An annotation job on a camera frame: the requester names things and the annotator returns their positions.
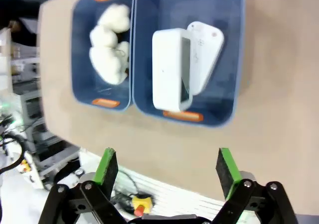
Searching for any person in black t-shirt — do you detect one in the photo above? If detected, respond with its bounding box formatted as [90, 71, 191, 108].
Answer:
[0, 0, 45, 47]

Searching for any white control box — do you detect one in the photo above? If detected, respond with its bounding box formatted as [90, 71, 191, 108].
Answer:
[16, 150, 45, 191]

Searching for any white boxy digital clock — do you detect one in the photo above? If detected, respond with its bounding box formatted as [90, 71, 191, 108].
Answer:
[151, 27, 194, 113]

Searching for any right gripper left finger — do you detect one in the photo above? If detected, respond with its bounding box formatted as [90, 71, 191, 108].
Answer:
[37, 147, 128, 224]

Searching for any white plush toy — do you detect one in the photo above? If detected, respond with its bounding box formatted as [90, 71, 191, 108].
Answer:
[97, 3, 132, 33]
[89, 40, 131, 86]
[89, 24, 119, 49]

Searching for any yellow emergency stop button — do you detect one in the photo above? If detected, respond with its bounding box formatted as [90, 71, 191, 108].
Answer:
[131, 195, 154, 217]

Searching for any grey metal equipment rack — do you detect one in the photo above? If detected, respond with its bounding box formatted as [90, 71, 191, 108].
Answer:
[9, 77, 82, 185]

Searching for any white rounded digital clock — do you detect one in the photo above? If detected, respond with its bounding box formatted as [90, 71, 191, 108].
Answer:
[186, 20, 225, 97]

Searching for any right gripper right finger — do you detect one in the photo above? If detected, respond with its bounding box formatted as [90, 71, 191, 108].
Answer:
[211, 147, 300, 224]

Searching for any blue basket with orange handles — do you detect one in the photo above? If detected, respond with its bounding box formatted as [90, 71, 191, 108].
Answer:
[132, 0, 247, 129]
[70, 0, 136, 113]

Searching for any white slatted base plate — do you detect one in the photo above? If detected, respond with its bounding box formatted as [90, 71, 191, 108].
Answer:
[78, 146, 252, 224]

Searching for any black cable bundle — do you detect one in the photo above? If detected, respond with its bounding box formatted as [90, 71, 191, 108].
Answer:
[111, 169, 142, 214]

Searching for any person's right hand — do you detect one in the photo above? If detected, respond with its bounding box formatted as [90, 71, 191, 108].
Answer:
[8, 19, 23, 33]

